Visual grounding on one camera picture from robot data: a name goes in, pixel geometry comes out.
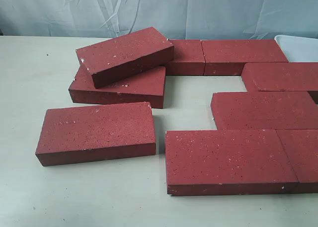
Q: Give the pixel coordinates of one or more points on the red brick under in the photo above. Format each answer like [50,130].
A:
[147,86]

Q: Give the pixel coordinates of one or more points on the pale backdrop curtain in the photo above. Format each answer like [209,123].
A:
[175,19]

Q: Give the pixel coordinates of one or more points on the white plastic tray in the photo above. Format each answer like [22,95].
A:
[298,49]

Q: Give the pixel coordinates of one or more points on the red brick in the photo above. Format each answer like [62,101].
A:
[95,133]
[188,58]
[230,162]
[301,148]
[118,58]
[282,77]
[277,110]
[228,57]

